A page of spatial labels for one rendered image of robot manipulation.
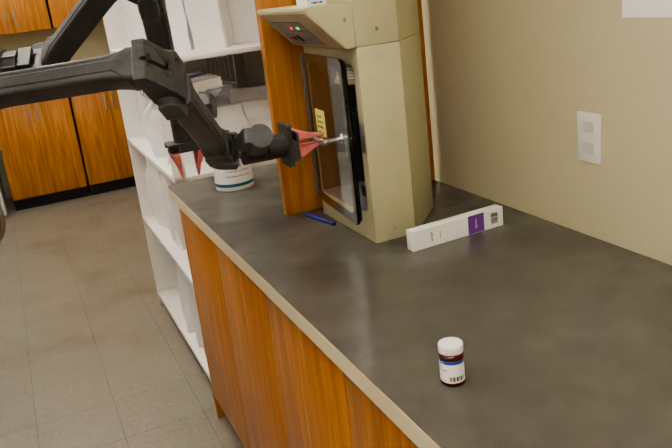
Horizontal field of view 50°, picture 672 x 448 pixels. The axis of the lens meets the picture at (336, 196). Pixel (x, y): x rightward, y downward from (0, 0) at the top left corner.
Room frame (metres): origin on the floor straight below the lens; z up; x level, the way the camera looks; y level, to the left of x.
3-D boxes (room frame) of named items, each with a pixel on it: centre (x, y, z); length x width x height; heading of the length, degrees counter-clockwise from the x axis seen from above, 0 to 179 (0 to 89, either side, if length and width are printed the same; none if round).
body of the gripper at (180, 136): (1.96, 0.39, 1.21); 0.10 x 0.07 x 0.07; 113
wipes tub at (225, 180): (2.36, 0.33, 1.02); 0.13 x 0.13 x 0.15
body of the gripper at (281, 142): (1.69, 0.12, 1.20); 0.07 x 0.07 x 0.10; 22
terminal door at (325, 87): (1.80, 0.00, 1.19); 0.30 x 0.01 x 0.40; 17
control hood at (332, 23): (1.78, 0.03, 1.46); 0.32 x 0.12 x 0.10; 23
